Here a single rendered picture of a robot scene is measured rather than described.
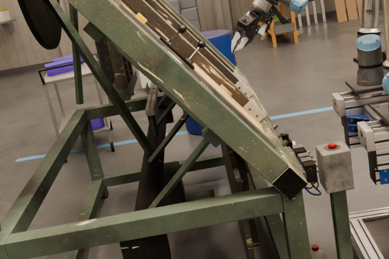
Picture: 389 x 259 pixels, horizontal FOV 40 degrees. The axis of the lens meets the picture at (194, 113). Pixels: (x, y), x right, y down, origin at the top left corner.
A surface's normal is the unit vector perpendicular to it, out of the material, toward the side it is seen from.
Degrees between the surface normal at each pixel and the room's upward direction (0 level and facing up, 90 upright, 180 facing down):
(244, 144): 90
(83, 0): 90
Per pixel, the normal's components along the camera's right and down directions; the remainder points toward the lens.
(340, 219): 0.04, 0.28
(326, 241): -0.18, -0.94
